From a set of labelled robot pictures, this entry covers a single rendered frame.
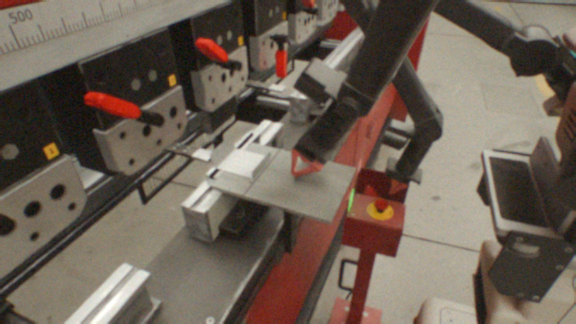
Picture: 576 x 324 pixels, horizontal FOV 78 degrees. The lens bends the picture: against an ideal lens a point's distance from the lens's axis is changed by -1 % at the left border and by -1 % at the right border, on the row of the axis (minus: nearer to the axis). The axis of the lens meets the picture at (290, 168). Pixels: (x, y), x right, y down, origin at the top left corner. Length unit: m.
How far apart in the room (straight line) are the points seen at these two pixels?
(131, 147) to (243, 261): 0.36
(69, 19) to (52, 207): 0.20
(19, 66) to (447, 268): 1.88
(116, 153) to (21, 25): 0.17
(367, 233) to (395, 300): 0.82
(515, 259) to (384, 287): 1.16
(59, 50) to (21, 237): 0.19
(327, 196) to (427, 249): 1.38
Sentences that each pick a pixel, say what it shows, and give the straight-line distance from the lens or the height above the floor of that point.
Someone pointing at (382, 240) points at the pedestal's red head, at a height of 0.72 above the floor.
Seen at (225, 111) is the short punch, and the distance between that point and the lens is 0.76.
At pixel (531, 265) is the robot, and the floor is 0.98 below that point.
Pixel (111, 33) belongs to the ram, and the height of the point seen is 1.35.
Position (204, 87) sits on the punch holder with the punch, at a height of 1.23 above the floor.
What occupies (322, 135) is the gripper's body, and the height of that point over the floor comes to 1.14.
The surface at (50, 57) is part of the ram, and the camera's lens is 0.44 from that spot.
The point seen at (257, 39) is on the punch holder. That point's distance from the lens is 0.77.
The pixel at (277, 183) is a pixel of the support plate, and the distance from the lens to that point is 0.75.
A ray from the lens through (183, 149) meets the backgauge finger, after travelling 0.88.
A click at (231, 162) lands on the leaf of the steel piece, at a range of 0.81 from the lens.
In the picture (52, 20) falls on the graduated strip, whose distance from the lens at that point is 0.44.
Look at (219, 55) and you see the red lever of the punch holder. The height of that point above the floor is 1.29.
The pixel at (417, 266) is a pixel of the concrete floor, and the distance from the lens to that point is 1.97.
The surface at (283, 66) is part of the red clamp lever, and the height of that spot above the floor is 1.18.
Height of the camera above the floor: 1.47
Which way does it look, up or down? 37 degrees down
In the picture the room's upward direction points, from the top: straight up
